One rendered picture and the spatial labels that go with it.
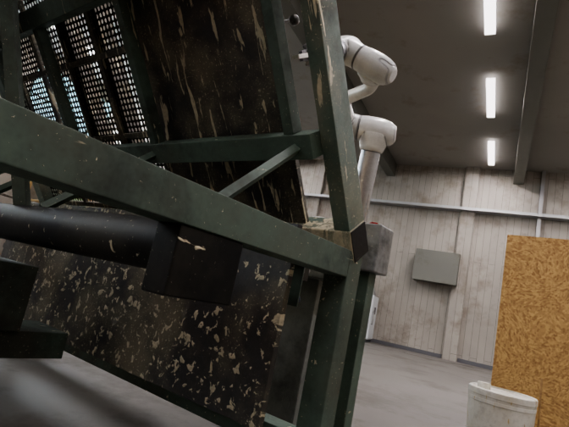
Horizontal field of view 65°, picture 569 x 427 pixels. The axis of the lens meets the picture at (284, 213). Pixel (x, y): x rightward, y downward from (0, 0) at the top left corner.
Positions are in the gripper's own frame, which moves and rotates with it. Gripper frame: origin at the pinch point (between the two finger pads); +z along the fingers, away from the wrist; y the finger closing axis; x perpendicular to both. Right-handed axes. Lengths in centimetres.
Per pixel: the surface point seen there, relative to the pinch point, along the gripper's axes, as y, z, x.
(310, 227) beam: 57, 21, -7
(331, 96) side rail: 13.2, 21.2, -23.0
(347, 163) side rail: 34.9, 17.1, -23.0
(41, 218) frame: 33, 83, 47
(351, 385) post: 113, 30, -20
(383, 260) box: 78, 0, -23
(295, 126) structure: 20.8, 24.2, -10.0
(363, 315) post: 93, 15, -20
